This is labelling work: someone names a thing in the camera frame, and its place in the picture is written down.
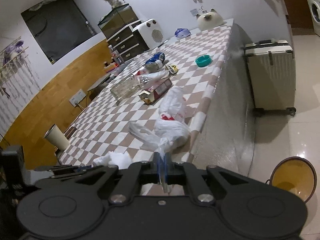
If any white cloth towel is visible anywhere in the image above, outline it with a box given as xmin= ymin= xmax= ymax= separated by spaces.
xmin=92 ymin=151 xmax=132 ymax=170

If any white plastic shopping bag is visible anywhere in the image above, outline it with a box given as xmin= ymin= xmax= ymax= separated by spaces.
xmin=129 ymin=86 xmax=191 ymax=192

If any red cigarette carton box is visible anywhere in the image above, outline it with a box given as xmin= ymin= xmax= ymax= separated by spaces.
xmin=138 ymin=77 xmax=172 ymax=105

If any clear plastic bottle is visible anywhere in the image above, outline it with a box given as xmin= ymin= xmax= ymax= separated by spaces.
xmin=109 ymin=59 xmax=164 ymax=103

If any gold wrapper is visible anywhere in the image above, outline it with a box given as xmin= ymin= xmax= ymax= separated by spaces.
xmin=166 ymin=64 xmax=178 ymax=75

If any teal plastic lid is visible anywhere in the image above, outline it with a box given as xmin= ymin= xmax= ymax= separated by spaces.
xmin=195 ymin=55 xmax=212 ymax=68

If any yellow trash bin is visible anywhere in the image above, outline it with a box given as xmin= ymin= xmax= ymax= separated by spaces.
xmin=266 ymin=157 xmax=317 ymax=203

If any white paper cup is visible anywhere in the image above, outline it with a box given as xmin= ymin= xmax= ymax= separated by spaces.
xmin=44 ymin=124 xmax=69 ymax=151

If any checkered tablecloth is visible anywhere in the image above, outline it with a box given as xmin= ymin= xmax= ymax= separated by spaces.
xmin=60 ymin=24 xmax=232 ymax=166

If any water bottle red label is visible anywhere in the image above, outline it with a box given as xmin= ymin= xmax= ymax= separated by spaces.
xmin=108 ymin=45 xmax=125 ymax=65

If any purple plush toy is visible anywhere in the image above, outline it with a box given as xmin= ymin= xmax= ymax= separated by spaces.
xmin=3 ymin=40 xmax=24 ymax=64

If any crushed blue snack bag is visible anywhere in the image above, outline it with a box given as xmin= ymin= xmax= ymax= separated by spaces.
xmin=145 ymin=51 xmax=165 ymax=64

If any white hard suitcase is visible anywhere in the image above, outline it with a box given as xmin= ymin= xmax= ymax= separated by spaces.
xmin=245 ymin=39 xmax=297 ymax=116

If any dark drawer cabinet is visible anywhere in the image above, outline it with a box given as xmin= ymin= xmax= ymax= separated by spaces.
xmin=107 ymin=20 xmax=149 ymax=62

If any blue tissue pack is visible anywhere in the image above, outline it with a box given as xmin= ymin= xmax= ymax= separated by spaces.
xmin=175 ymin=28 xmax=191 ymax=40

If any white space heater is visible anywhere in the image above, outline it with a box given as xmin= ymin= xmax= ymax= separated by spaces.
xmin=133 ymin=18 xmax=164 ymax=50

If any cat shaped ceramic dish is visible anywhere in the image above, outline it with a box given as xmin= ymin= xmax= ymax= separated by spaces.
xmin=196 ymin=9 xmax=224 ymax=31

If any glass fish tank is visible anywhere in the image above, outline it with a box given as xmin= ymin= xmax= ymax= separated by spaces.
xmin=98 ymin=4 xmax=139 ymax=38

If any white washing machine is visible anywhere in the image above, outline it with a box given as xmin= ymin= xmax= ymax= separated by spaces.
xmin=307 ymin=0 xmax=320 ymax=36

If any wall power outlet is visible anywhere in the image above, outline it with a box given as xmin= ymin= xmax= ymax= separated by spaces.
xmin=69 ymin=89 xmax=86 ymax=107

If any dark wall screen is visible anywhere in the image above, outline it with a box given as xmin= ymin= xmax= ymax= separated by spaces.
xmin=21 ymin=0 xmax=97 ymax=64

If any wall socket plate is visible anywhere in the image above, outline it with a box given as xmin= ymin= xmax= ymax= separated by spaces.
xmin=190 ymin=9 xmax=199 ymax=17

